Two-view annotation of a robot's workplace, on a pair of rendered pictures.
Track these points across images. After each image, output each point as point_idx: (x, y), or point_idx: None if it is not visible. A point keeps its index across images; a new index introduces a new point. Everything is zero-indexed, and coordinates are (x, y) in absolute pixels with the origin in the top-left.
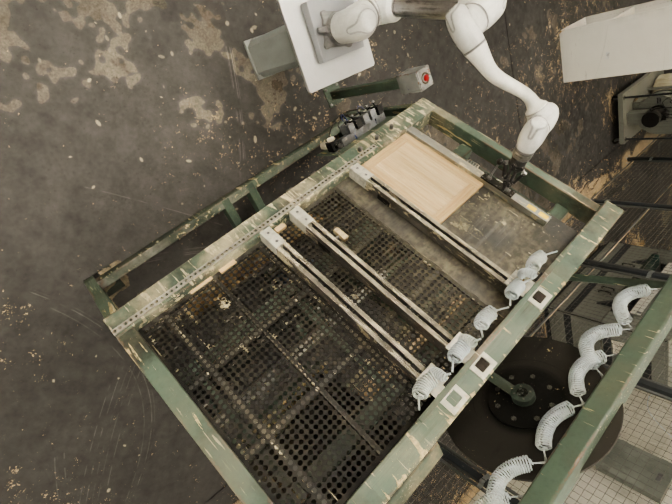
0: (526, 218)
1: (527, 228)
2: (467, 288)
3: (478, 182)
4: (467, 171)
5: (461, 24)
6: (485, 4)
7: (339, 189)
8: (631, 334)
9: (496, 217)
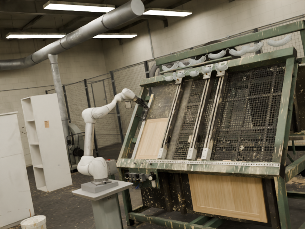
0: (154, 101)
1: (158, 97)
2: (188, 93)
3: (147, 121)
4: (144, 126)
5: (100, 110)
6: (91, 109)
7: (171, 158)
8: (179, 59)
9: (158, 107)
